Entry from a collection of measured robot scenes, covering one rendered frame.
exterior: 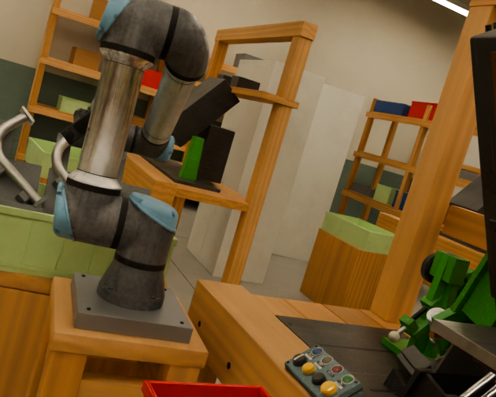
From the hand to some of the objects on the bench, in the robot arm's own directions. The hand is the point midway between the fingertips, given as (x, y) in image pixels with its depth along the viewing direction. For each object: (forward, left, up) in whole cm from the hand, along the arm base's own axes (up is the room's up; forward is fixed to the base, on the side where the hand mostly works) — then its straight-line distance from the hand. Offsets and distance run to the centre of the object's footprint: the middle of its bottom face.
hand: (80, 131), depth 179 cm
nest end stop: (+81, -85, -24) cm, 120 cm away
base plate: (+96, -100, -29) cm, 142 cm away
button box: (+62, -90, -30) cm, 114 cm away
